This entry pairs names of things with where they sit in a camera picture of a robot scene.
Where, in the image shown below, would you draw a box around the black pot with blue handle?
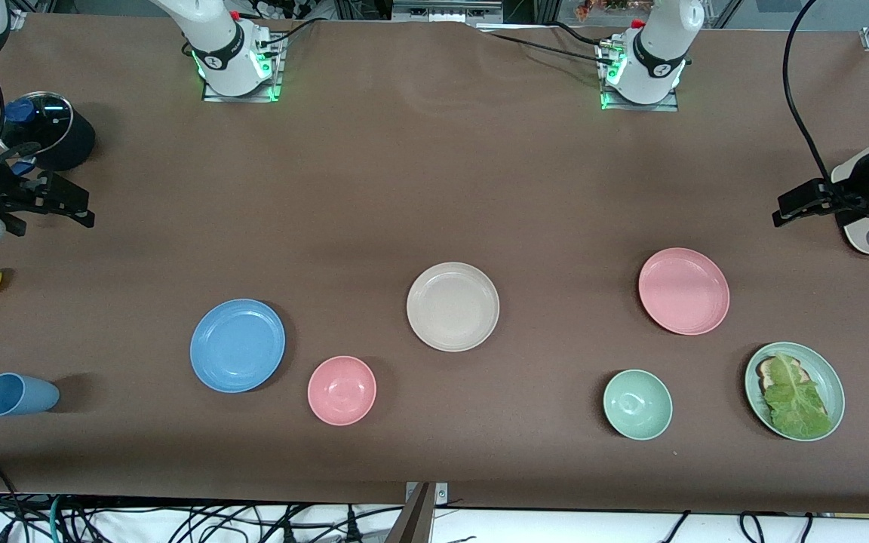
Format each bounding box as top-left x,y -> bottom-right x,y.
0,90 -> 97,176

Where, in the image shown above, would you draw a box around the blue plastic cup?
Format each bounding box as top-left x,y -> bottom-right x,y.
0,373 -> 60,417

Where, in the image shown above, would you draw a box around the beige shallow bowl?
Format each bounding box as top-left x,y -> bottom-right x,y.
406,262 -> 501,353

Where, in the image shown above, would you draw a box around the small green deep bowl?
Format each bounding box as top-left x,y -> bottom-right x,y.
603,369 -> 674,441

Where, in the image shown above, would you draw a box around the blue shallow bowl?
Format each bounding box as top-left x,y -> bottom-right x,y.
189,299 -> 287,394

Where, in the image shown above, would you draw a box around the silver bracket plate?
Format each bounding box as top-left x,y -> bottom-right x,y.
405,482 -> 450,505

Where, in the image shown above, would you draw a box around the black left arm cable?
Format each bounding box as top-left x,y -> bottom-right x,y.
781,0 -> 846,204

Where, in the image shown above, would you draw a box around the pink shallow bowl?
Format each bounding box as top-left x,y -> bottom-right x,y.
637,247 -> 731,336

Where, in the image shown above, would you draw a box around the small pink deep bowl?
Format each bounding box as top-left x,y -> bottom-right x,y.
307,355 -> 378,427

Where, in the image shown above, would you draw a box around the dark metal bar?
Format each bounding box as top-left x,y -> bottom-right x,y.
385,483 -> 437,543

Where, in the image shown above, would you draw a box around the grey metal box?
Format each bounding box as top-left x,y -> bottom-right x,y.
392,0 -> 505,25

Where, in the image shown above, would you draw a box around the orange patterned object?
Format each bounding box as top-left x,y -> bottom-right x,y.
574,0 -> 658,20

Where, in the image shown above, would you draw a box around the green lettuce leaf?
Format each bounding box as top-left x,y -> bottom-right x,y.
763,352 -> 834,440

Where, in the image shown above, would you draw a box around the green shallow bowl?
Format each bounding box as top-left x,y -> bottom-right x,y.
744,342 -> 846,443

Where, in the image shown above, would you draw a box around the black base cable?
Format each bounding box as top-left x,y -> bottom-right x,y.
476,30 -> 618,69
551,20 -> 610,49
257,17 -> 333,58

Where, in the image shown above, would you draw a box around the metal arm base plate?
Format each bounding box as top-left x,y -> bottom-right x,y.
598,41 -> 681,112
201,34 -> 285,103

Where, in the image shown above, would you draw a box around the toast bread slice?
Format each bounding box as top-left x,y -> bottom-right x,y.
755,356 -> 809,393

